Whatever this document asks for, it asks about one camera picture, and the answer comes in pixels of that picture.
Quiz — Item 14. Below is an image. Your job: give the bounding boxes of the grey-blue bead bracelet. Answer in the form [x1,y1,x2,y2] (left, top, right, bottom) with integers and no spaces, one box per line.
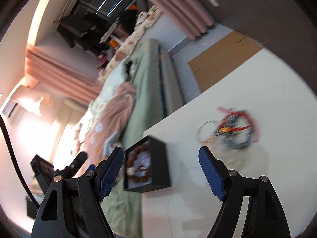
[210,108,256,150]

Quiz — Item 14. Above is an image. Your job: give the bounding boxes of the silver hoop bangle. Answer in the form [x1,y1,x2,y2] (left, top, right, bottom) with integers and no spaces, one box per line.
[195,120,219,143]

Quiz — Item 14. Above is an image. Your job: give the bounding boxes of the black jewelry box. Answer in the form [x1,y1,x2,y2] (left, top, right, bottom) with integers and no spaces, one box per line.
[124,135,171,193]

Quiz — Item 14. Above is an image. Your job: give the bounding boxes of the pink floral blanket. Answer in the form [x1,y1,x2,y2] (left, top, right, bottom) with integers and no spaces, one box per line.
[76,82,135,177]

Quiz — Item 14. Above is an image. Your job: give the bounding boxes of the pink curtain by window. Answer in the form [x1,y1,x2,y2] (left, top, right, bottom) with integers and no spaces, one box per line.
[24,46,103,105]

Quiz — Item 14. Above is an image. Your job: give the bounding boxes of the bed with green sheet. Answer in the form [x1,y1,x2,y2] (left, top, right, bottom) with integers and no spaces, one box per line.
[71,38,185,238]

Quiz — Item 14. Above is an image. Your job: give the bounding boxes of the flat cardboard sheet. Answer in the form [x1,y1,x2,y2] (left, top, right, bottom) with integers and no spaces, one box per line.
[189,31,263,92]

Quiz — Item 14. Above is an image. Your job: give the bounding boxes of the dark hanging clothes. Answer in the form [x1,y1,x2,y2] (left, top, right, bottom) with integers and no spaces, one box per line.
[57,13,110,56]

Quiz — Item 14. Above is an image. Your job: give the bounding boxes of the floral pillow row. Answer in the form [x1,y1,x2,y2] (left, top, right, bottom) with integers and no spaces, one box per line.
[98,5,163,83]

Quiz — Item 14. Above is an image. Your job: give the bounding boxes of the brown rudraksha bead bracelet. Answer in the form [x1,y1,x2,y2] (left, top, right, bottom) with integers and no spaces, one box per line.
[125,143,152,184]

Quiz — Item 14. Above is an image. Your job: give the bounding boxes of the red string bracelet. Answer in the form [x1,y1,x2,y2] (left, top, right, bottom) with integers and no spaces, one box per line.
[215,106,261,144]

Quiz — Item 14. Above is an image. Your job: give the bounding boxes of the black cable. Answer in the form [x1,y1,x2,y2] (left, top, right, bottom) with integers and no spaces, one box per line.
[0,113,41,210]

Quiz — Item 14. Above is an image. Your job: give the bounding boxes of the white wall switch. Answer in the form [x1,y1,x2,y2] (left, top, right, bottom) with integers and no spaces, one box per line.
[209,0,219,7]

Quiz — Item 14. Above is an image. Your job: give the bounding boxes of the pink curtain by wall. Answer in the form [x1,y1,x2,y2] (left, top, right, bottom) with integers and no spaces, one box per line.
[148,0,215,40]

